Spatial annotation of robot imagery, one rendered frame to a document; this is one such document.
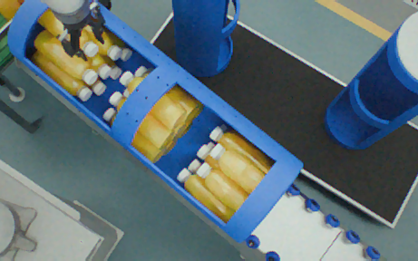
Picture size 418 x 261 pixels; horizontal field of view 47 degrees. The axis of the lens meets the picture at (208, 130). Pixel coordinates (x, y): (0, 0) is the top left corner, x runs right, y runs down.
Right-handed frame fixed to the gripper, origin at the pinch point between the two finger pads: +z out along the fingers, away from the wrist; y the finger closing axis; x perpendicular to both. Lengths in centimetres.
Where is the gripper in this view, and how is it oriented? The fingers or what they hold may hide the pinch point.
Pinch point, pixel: (90, 44)
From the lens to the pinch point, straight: 139.0
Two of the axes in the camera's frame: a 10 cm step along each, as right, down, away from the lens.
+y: 6.3, -7.4, 2.1
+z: -0.3, 2.5, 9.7
